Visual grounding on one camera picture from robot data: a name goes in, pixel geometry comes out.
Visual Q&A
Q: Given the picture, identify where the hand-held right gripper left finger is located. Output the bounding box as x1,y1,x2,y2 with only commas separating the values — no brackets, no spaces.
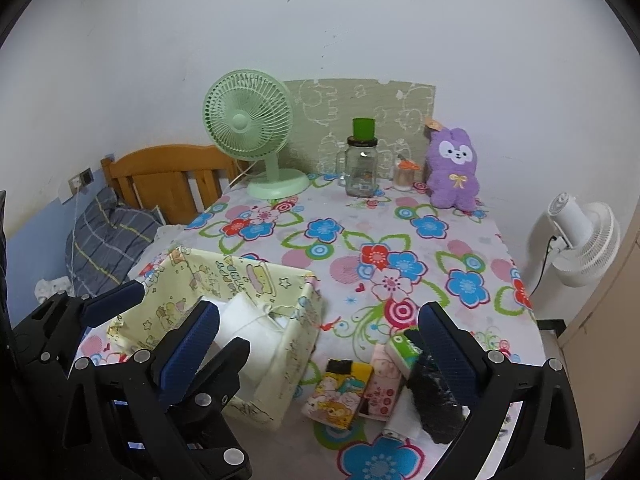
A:
55,301,221,480

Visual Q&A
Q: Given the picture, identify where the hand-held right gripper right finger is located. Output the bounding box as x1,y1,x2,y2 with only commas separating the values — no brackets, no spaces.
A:
418,301,587,480

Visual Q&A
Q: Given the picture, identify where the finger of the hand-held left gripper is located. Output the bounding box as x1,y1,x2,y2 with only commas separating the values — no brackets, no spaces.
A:
12,280,146,382
180,338,252,480

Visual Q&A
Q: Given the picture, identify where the green tissue packet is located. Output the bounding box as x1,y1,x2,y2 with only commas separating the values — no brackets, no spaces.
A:
387,334,423,376

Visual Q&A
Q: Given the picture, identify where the white cloth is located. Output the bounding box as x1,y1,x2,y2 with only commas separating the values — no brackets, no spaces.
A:
214,292,297,387
35,277,73,303
382,390,426,441

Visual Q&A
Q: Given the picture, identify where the pink printed tissue packet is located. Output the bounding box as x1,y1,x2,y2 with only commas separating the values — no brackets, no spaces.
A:
361,345,408,418

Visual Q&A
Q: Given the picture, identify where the yellow printed fabric storage box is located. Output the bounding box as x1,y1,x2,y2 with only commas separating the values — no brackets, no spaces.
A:
107,246,325,431

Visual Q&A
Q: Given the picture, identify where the yellow cartoon tissue packet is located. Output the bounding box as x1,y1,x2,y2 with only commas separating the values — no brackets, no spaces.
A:
302,358,375,428

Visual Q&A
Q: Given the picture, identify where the blue plaid pillow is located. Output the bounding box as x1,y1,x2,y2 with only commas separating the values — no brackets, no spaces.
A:
65,187,163,296

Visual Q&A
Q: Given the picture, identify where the white cloth on bed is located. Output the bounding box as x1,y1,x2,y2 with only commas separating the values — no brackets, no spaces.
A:
35,277,73,303

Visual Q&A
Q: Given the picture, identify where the wooden bed headboard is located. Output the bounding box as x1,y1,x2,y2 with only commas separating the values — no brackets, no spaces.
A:
100,145,241,223

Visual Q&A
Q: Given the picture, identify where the floral tablecloth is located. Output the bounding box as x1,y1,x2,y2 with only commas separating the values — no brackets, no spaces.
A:
75,172,543,480

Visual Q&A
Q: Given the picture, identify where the beige wooden cabinet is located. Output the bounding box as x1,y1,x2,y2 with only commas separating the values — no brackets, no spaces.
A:
557,210,640,461

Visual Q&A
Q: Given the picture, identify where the white floor fan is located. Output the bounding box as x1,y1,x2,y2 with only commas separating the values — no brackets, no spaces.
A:
542,191,621,288

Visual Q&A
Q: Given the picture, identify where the purple plush bunny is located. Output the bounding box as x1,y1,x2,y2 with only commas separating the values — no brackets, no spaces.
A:
424,119,482,212

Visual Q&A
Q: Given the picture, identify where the small jar with orange lid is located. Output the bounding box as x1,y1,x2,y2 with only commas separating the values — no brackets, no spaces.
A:
392,157,418,192

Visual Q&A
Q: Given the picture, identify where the glass jar mug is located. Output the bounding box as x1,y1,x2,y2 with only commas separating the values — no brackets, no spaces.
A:
336,136,381,198

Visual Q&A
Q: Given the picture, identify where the green desk fan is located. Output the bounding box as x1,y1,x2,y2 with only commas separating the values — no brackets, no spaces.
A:
202,67,312,200

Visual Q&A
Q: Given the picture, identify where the green patterned back board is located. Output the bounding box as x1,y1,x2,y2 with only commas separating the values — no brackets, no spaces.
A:
284,78,437,181

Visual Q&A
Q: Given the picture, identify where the wall socket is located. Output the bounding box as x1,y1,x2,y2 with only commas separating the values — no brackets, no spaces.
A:
67,167,93,193

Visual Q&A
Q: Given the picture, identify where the black fan cable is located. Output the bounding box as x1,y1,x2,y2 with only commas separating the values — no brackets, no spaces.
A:
529,232,562,297

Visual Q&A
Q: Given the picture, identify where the white fan cable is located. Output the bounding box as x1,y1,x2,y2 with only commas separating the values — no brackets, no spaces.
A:
227,160,251,191

